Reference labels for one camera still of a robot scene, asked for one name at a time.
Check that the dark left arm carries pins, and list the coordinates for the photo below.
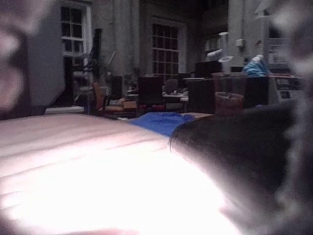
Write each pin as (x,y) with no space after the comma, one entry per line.
(232,147)

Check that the blue cloth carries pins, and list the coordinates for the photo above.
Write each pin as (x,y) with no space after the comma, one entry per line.
(159,122)

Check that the dark office chair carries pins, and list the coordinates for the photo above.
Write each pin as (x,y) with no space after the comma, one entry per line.
(150,90)

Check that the tissue pad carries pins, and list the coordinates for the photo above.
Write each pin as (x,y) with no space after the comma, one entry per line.
(73,159)

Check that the blue plastic bag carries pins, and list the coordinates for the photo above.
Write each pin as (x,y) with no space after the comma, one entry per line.
(256,67)

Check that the grey monitor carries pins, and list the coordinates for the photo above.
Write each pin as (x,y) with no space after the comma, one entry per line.
(45,61)

